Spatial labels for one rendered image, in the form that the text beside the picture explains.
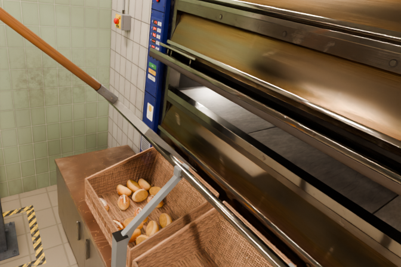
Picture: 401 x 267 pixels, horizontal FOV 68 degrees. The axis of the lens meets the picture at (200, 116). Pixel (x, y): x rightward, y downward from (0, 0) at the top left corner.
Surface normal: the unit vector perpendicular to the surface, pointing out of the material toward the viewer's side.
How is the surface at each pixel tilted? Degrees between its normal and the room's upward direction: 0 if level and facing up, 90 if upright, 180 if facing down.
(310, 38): 90
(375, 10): 70
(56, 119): 90
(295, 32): 90
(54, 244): 0
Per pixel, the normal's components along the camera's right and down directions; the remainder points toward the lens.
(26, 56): 0.59, 0.41
